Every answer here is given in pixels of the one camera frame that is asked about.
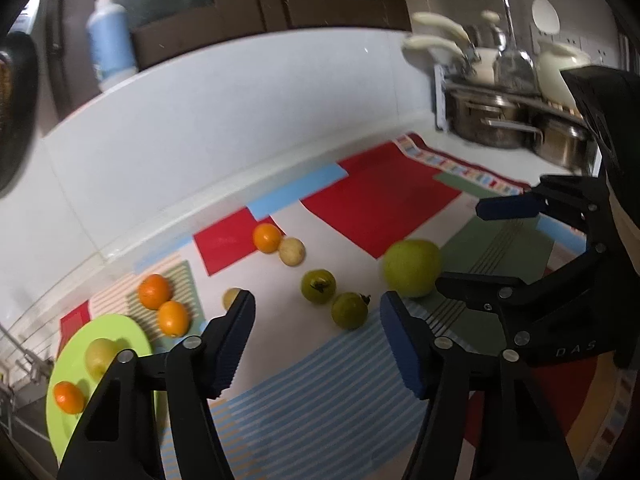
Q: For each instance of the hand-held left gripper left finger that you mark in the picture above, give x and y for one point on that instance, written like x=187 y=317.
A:
x=234 y=345

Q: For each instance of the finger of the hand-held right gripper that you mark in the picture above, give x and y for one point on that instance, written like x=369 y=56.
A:
x=475 y=287
x=507 y=207

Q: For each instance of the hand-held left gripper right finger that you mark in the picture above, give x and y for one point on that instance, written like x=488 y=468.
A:
x=404 y=350

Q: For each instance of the yellow-green round fruit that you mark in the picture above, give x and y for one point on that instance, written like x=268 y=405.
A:
x=291 y=251
x=100 y=354
x=230 y=297

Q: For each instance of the large green apple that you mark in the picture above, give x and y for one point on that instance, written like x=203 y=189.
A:
x=412 y=267

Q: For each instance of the orange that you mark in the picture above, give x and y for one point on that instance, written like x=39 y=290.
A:
x=68 y=397
x=155 y=291
x=173 y=318
x=266 y=237

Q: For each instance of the green tomato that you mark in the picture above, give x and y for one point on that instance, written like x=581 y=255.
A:
x=350 y=311
x=318 y=286

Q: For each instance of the lime green plate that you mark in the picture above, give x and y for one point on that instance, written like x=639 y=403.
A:
x=127 y=332

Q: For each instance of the stainless steel pot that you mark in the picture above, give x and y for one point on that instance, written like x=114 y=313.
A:
x=562 y=140
x=480 y=115

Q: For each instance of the colourful patchwork table mat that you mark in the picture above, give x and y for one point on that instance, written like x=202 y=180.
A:
x=390 y=200

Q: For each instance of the hanging metal utensil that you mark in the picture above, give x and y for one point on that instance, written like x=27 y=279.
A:
x=512 y=67

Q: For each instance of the cream enamel pot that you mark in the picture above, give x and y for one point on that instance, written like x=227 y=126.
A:
x=560 y=65

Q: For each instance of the chrome sink faucet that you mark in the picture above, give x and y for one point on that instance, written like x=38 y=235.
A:
x=30 y=360

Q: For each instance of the steel sink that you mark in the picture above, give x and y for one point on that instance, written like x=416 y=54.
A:
x=30 y=422

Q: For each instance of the black hanging pan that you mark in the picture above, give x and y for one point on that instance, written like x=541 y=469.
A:
x=22 y=110

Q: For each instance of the blue and white bottle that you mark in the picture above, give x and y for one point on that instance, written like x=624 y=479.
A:
x=112 y=40

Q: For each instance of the white wall outlet strip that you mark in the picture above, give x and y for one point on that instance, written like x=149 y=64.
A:
x=575 y=40

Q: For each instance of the dark brown window frame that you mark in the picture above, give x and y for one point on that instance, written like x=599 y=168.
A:
x=250 y=5

